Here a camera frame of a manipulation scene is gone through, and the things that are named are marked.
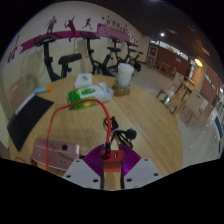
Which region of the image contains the red charger block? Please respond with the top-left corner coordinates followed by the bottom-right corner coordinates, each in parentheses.
top-left (100, 149), bottom-right (124, 174)

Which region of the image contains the green wet wipes pack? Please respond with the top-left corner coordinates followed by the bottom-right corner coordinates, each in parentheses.
top-left (67, 82), bottom-right (115, 110)

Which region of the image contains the wooden coaster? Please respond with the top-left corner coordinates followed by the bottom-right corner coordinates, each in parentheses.
top-left (111, 83), bottom-right (132, 98)

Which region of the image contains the blue and orange marker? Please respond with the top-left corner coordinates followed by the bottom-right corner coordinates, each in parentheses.
top-left (33, 85), bottom-right (54, 95)

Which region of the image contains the black power cord with plug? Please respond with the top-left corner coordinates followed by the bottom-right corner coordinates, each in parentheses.
top-left (103, 115), bottom-right (138, 149)

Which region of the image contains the pink power strip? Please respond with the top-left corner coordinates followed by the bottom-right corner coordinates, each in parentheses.
top-left (31, 137), bottom-right (81, 173)

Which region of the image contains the small white box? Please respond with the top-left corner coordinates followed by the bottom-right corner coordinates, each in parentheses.
top-left (74, 73), bottom-right (94, 89)

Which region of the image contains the red charging cable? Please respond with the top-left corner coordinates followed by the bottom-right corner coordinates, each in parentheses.
top-left (13, 98), bottom-right (113, 171)

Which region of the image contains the black exercise bike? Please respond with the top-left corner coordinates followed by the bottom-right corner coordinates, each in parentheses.
top-left (34, 32), bottom-right (83, 83)
top-left (107, 36), bottom-right (128, 73)
top-left (123, 39), bottom-right (144, 73)
top-left (79, 31), bottom-right (116, 78)

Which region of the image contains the light wooden chair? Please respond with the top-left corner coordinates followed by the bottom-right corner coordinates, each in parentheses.
top-left (8, 78), bottom-right (33, 109)

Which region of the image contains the black mouse pad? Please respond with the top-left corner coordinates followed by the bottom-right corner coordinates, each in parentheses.
top-left (6, 94), bottom-right (55, 153)

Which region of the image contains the group of tables and chairs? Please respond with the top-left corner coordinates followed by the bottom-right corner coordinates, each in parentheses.
top-left (156, 71), bottom-right (214, 129)

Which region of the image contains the white cup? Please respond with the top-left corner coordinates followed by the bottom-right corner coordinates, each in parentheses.
top-left (116, 62), bottom-right (135, 88)

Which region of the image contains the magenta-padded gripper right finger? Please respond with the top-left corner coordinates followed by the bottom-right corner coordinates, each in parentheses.
top-left (120, 143), bottom-right (164, 190)

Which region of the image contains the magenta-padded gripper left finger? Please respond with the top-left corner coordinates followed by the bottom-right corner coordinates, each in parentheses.
top-left (62, 143), bottom-right (105, 190)

